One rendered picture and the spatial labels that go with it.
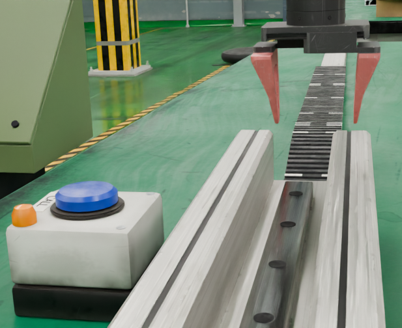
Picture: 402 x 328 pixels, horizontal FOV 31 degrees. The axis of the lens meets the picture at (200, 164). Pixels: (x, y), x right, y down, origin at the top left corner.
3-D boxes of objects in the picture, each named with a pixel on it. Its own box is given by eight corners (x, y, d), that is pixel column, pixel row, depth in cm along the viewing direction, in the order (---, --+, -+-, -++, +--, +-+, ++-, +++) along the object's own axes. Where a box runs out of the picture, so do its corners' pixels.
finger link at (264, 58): (324, 129, 71) (325, 32, 68) (251, 129, 72) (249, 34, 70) (326, 115, 77) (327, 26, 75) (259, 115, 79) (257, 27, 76)
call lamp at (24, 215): (19, 218, 46) (16, 200, 45) (41, 218, 45) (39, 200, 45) (8, 226, 44) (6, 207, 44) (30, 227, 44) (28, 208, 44)
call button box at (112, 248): (61, 266, 53) (53, 184, 52) (191, 272, 51) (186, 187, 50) (13, 317, 46) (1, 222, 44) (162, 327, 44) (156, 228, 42)
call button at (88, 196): (70, 205, 50) (68, 177, 49) (127, 207, 49) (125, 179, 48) (47, 226, 46) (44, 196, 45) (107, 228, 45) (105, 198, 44)
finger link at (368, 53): (378, 130, 70) (381, 31, 67) (303, 129, 71) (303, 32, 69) (376, 115, 76) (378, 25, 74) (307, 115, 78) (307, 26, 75)
